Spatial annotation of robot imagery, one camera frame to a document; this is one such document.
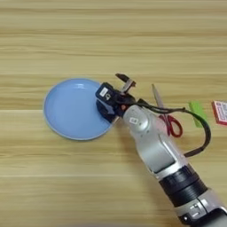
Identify green rectangular block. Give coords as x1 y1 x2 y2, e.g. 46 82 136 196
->
188 100 209 129

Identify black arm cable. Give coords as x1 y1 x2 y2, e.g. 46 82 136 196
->
137 98 212 159

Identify blue round plate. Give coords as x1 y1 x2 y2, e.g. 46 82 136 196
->
43 77 115 142

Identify red handled scissors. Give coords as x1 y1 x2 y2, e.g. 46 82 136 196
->
151 83 184 138

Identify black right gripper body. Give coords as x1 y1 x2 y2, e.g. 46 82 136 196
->
103 88 140 119

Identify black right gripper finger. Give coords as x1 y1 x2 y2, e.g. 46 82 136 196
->
114 72 137 95
96 99 117 124

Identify red and white card box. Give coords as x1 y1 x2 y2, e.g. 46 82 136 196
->
210 99 227 127

